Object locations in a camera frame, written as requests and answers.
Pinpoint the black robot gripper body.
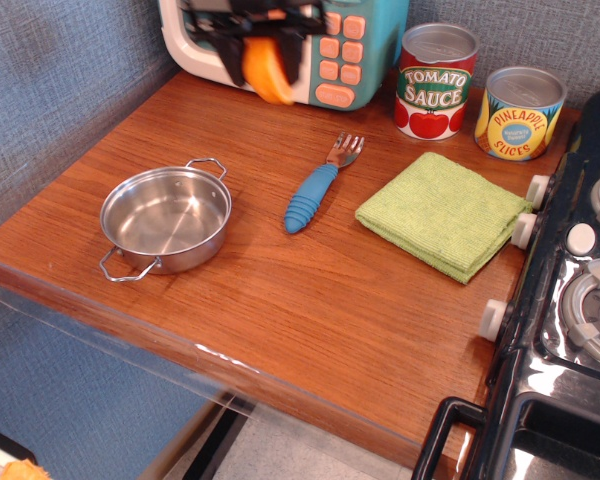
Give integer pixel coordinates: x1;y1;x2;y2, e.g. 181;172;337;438
178;1;327;42

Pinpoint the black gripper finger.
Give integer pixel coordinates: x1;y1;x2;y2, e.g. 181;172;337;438
277;29;304;85
212;35;246;87

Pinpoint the orange plastic half orange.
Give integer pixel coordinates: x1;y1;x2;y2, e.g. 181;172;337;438
242;37;294;105

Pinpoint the green folded cloth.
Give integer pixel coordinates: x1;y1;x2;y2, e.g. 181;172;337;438
355;152;532;284

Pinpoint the teal toy microwave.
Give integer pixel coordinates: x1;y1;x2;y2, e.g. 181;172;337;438
158;1;409;111

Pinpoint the tomato sauce can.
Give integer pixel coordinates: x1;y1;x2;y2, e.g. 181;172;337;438
394;23;479;140

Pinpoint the small steel pan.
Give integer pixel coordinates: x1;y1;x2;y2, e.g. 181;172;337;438
99;157;232;283

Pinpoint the pineapple slices can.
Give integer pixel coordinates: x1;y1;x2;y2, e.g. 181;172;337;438
474;66;567;161

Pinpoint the white stove knob upper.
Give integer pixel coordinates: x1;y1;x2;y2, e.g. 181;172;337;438
525;175;551;211

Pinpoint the white stove knob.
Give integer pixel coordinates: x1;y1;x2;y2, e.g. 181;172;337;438
525;175;551;211
478;299;508;343
511;213;537;250

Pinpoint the white stove knob middle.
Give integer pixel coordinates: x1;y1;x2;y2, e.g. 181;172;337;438
511;213;537;250

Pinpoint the white stove knob lower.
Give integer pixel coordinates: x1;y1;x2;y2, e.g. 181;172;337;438
478;299;508;343

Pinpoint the black toy stove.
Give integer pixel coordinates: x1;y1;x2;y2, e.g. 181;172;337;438
413;92;600;479

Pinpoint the orange fuzzy object corner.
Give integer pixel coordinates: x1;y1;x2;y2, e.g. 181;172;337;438
0;459;51;480

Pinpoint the blue handled metal fork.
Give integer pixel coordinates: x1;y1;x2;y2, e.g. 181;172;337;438
284;132;365;234

